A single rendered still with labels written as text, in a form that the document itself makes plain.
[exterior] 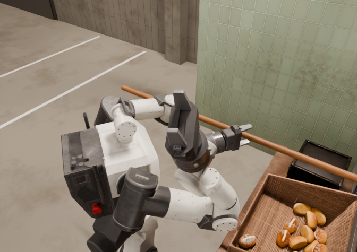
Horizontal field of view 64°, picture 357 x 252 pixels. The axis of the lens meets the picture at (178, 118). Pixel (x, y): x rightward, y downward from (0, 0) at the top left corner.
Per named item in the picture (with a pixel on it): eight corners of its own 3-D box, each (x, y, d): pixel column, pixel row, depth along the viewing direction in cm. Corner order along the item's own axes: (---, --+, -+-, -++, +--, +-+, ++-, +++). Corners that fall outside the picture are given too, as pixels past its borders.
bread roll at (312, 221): (306, 230, 160) (317, 231, 158) (308, 226, 155) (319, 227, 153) (305, 213, 166) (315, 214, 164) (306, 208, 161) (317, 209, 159)
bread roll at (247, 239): (241, 251, 149) (243, 245, 146) (236, 239, 154) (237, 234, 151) (258, 245, 152) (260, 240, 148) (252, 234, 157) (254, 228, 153)
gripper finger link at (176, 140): (181, 128, 49) (187, 144, 54) (163, 128, 50) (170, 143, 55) (180, 136, 48) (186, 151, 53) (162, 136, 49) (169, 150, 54)
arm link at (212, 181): (187, 181, 67) (211, 204, 75) (205, 149, 70) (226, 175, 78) (168, 173, 71) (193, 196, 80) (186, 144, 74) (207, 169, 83)
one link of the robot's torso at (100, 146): (86, 250, 98) (60, 182, 77) (77, 178, 124) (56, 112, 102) (168, 223, 107) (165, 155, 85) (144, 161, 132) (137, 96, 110)
